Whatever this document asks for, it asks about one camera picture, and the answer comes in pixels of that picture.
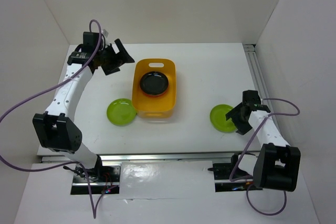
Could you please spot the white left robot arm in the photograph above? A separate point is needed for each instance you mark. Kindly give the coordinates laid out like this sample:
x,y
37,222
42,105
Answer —
x,y
55,128

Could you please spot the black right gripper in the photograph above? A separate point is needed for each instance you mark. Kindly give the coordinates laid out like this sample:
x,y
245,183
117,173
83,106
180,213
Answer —
x,y
242,128

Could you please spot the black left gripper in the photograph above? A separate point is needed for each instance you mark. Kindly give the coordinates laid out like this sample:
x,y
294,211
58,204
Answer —
x,y
118,58

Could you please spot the aluminium rail front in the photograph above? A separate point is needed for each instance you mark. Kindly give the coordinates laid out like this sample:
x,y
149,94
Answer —
x,y
166,157

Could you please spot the aluminium rail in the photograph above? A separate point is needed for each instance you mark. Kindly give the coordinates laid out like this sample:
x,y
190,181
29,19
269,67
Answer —
x,y
255,70
166,157

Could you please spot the aluminium rail right side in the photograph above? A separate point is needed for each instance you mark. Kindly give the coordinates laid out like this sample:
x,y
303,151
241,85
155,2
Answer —
x,y
255,70

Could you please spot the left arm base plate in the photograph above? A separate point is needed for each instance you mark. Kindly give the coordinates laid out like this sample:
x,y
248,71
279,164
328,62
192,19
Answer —
x,y
108,182

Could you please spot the black plate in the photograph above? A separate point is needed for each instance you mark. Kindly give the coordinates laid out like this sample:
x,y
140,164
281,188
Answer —
x,y
154,83

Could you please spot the yellow plastic bin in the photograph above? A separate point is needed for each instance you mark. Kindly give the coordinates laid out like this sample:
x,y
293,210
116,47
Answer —
x,y
154,107

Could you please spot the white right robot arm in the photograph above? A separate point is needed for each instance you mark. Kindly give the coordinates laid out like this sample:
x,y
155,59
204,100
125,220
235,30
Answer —
x,y
277,165

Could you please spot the green plate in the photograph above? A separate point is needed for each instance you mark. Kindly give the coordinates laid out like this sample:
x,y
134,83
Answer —
x,y
121,112
218,118

